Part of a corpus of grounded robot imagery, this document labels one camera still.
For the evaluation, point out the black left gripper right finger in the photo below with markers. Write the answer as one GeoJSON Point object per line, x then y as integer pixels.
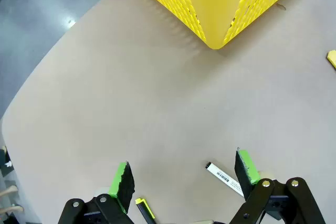
{"type": "Point", "coordinates": [242, 171]}

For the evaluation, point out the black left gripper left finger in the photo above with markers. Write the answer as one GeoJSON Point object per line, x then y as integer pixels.
{"type": "Point", "coordinates": [123, 182]}

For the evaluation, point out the white marker with black cap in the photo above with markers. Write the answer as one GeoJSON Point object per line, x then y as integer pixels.
{"type": "Point", "coordinates": [223, 176]}

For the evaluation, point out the black pen with yellow clip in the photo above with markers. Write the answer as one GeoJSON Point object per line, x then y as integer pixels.
{"type": "Point", "coordinates": [144, 208]}

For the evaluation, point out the yellow utility knife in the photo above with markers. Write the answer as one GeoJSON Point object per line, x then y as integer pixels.
{"type": "Point", "coordinates": [333, 58]}

